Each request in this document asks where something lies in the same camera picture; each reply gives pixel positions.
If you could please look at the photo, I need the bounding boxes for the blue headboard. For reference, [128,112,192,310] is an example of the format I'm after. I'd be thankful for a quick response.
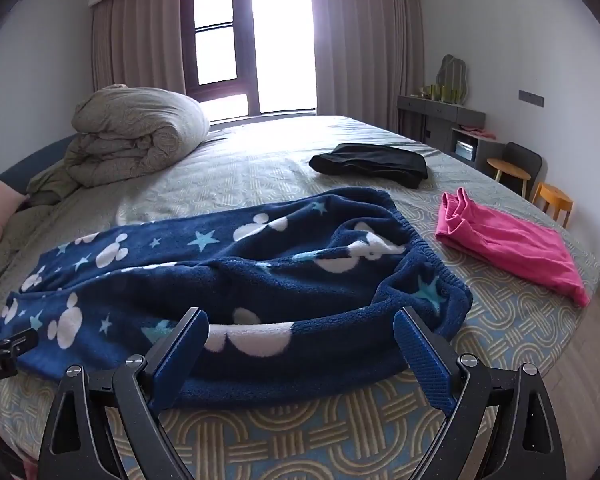
[0,134,81,196]

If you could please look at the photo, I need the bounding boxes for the grey dressing desk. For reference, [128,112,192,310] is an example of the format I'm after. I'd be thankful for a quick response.
[397,94,506,171]

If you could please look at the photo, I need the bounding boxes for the orange stool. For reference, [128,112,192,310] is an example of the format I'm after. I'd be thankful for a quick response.
[531,182,575,228]

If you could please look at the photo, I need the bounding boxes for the pink cloth on desk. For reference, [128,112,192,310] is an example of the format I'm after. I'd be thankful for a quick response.
[461,123,497,140]

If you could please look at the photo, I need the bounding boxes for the wavy-edged table mirror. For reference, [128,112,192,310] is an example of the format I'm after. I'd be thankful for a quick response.
[439,54,469,103]

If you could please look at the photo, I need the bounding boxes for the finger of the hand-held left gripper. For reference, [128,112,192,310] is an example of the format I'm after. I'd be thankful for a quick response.
[0,327,40,361]

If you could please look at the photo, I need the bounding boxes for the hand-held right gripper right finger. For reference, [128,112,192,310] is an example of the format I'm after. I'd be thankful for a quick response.
[392,306,568,480]

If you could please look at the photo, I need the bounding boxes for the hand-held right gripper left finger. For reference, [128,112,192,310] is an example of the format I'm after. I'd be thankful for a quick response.
[37,306,211,480]

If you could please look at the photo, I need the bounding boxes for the pink pants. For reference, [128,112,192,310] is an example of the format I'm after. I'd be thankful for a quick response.
[434,187,592,308]

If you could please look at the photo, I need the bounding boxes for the blue fleece star-print pants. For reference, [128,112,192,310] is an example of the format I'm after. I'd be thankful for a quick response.
[0,186,473,408]

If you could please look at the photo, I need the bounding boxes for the bed with patterned sheet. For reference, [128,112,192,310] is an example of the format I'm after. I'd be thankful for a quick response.
[0,114,600,480]

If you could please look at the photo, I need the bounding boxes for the folded grey-green duvet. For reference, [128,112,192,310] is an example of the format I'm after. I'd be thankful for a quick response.
[27,83,211,206]

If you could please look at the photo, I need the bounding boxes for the grey chair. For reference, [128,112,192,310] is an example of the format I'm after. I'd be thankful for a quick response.
[502,142,544,197]

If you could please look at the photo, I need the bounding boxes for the dark-framed window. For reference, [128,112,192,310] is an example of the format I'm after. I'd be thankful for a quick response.
[180,0,317,123]

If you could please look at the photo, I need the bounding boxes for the black pants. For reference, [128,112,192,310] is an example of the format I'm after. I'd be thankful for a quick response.
[309,143,429,190]

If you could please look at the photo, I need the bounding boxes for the round wooden stool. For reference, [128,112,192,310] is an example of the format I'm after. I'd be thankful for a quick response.
[487,157,531,196]

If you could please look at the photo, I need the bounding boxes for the beige curtain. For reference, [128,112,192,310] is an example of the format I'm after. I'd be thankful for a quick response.
[90,0,187,97]
[307,0,427,133]

